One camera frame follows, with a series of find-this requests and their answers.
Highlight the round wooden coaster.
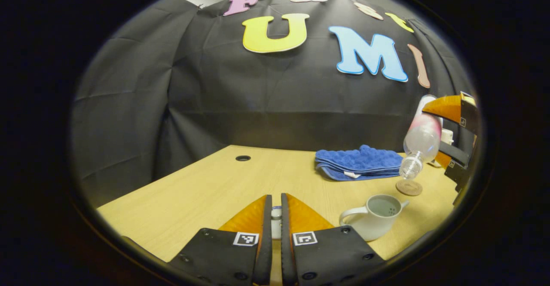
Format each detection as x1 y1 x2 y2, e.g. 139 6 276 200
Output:
396 179 423 197

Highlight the black backdrop cloth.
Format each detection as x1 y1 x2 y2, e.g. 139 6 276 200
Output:
71 0 477 207

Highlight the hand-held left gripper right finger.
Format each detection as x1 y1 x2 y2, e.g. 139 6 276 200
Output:
280 193 385 286

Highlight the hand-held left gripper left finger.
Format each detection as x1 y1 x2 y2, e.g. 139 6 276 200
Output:
168 194 274 286

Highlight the white toaster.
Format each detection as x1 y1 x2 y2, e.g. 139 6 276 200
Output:
430 128 455 169

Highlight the clear water bottle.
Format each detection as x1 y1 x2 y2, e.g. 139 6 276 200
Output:
399 95 443 181

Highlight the folded blue towel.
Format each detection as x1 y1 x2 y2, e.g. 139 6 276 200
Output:
315 145 404 182

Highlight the white teacup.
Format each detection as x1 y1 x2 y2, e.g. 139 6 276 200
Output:
339 194 410 242

